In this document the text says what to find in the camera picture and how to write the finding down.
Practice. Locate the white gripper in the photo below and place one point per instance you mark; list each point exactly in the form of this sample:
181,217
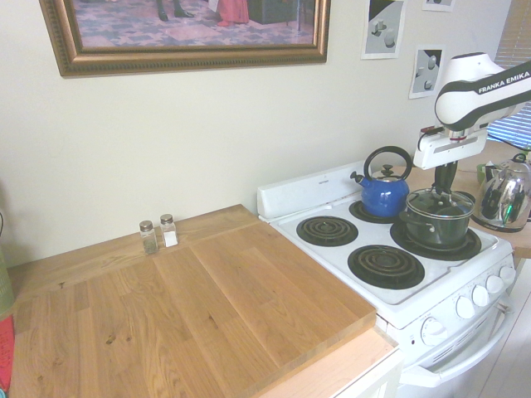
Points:
448,150

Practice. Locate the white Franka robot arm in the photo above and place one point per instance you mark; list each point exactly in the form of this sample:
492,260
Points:
469,99

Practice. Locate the dark green cooking pot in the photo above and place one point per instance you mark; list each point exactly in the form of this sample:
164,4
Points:
439,230

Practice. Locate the green cup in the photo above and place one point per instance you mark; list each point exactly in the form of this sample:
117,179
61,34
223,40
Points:
483,173

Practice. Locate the silver electric kettle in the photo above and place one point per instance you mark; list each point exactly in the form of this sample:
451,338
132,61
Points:
504,203

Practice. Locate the blue stovetop kettle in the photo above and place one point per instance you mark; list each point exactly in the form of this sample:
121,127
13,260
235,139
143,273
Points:
379,199

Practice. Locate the large coil burner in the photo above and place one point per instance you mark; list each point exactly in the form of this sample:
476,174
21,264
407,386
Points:
379,265
460,253

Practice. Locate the small grey shapes print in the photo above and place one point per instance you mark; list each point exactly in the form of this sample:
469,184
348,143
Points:
425,72

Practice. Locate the white stove knob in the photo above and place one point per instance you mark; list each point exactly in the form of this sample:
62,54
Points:
507,275
464,307
495,284
480,296

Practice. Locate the white electric stove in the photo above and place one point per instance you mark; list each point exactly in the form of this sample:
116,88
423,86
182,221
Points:
415,315

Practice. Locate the white oven dial knob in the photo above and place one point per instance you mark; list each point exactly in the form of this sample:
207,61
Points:
433,331

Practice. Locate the large grey shapes print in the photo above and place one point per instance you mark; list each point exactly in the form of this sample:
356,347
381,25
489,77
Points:
383,33

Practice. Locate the window blind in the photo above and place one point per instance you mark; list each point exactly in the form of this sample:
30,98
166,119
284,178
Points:
514,29

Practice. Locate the cropped grey shapes print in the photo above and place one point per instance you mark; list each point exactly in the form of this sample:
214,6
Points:
437,4

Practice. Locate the white base cabinet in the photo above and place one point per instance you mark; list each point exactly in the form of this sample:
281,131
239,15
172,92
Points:
365,377

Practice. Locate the glass salt shaker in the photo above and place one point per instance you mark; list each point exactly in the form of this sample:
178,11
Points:
169,236

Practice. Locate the gold framed painting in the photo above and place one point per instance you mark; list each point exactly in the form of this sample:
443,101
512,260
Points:
186,25

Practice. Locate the glass pepper shaker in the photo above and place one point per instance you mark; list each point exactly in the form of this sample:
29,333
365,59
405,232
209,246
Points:
149,242

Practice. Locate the wooden butcher block board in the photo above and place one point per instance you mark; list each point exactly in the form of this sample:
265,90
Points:
166,315

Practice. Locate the green ribbed container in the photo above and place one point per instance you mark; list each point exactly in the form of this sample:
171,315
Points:
5,286

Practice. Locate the red packet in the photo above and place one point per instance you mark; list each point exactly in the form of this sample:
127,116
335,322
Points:
6,352

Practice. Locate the red grey wrist camera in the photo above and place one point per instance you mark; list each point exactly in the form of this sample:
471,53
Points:
429,131

